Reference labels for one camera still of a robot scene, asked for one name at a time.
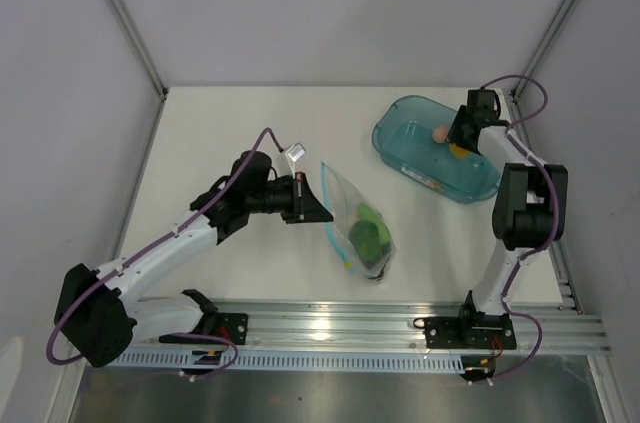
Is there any teal plastic tray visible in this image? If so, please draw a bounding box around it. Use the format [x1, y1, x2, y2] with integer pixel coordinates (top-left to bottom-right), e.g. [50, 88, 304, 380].
[372, 95, 501, 204]

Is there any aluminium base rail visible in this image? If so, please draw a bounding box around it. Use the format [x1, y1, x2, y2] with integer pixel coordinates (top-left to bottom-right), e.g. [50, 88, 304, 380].
[216, 300, 612, 356]

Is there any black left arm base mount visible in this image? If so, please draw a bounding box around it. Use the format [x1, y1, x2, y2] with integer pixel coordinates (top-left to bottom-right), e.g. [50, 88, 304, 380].
[159, 289, 249, 346]

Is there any yellow toy lemon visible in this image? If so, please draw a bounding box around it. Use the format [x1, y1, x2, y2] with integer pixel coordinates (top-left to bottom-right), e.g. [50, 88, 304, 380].
[449, 144, 471, 159]

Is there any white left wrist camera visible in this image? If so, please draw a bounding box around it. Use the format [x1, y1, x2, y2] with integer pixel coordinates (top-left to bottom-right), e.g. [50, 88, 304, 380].
[274, 142, 306, 176]

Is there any white slotted cable duct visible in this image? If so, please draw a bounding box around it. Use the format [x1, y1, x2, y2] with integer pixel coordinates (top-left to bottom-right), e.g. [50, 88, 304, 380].
[110, 348, 465, 374]

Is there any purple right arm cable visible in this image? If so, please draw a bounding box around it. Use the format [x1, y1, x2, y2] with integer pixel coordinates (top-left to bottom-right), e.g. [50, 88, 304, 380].
[484, 74, 559, 380]

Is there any clear zip bag teal zipper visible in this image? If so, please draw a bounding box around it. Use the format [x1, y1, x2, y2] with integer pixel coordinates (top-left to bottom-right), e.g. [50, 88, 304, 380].
[320, 162, 396, 282]

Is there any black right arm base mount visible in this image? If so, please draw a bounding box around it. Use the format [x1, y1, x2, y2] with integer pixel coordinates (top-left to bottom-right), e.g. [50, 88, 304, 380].
[412, 314, 517, 350]

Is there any pink toy egg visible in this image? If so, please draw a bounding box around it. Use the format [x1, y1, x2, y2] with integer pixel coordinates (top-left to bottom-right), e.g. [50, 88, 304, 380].
[432, 127, 449, 144]

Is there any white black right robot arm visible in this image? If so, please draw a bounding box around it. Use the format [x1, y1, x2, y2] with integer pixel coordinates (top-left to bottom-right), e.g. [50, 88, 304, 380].
[447, 87, 568, 347]

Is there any green toy bell pepper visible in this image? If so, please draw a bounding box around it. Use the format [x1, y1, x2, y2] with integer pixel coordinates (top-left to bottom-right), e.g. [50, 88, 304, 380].
[348, 221, 392, 269]

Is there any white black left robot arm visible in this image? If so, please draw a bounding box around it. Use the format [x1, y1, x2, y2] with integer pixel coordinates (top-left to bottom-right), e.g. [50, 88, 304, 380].
[54, 151, 333, 368]

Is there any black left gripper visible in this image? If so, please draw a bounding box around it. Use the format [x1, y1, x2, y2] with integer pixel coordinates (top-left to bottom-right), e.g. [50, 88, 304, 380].
[246, 171, 332, 224]

